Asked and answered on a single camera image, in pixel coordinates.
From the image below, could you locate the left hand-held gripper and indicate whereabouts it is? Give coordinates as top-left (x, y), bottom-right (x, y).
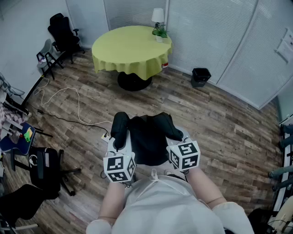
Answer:
top-left (103, 131), bottom-right (136, 183)

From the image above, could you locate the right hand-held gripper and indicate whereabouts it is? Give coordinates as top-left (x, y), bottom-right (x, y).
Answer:
top-left (165, 126), bottom-right (201, 172)

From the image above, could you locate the black garment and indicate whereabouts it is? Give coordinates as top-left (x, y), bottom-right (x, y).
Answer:
top-left (110, 111), bottom-right (184, 167)

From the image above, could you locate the person's left forearm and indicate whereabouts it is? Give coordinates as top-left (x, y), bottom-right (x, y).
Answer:
top-left (98, 180), bottom-right (129, 226)

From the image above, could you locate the person's right forearm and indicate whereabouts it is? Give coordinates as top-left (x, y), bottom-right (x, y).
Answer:
top-left (185, 168), bottom-right (228, 210)

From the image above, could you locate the black waste bin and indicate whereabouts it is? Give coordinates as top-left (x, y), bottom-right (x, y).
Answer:
top-left (190, 68), bottom-right (212, 88)

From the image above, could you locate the person's white shirt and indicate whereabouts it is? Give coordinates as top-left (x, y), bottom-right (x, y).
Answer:
top-left (86, 168), bottom-right (255, 234)

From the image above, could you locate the black swivel chair with bag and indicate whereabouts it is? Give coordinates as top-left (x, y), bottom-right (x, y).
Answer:
top-left (28, 147), bottom-right (82, 200)

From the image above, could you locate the green and yellow toy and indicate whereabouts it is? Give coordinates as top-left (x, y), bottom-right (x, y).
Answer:
top-left (23, 128), bottom-right (34, 143)

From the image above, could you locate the round table with green cloth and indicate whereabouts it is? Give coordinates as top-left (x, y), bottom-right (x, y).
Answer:
top-left (91, 25), bottom-right (174, 91)

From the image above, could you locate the green potted plant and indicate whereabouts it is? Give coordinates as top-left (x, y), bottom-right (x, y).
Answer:
top-left (152, 23), bottom-right (169, 43)

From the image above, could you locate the blue chair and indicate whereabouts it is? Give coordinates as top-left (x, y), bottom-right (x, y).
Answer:
top-left (0, 122), bottom-right (54, 172)

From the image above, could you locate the metal rack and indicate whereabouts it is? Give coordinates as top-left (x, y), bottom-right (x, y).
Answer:
top-left (267, 122), bottom-right (293, 213)

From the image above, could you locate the checkered cloth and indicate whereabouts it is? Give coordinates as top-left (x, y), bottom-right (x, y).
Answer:
top-left (0, 102), bottom-right (27, 135)

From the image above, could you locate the black high-back office chair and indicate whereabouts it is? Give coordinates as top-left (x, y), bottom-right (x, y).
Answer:
top-left (47, 13), bottom-right (86, 65)

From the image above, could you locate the white shade table lamp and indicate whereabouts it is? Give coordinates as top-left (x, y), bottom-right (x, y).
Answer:
top-left (151, 8), bottom-right (166, 29)

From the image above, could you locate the white paper notice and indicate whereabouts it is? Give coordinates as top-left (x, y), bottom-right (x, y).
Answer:
top-left (275, 27), bottom-right (293, 64)

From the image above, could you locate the white cable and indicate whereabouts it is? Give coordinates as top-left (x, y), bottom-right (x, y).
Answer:
top-left (33, 77), bottom-right (113, 138)

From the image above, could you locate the black cable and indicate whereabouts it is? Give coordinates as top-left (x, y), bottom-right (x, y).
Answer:
top-left (29, 104), bottom-right (108, 135)

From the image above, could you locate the grey chair with black frame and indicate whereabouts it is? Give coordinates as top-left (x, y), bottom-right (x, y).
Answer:
top-left (36, 38), bottom-right (65, 80)

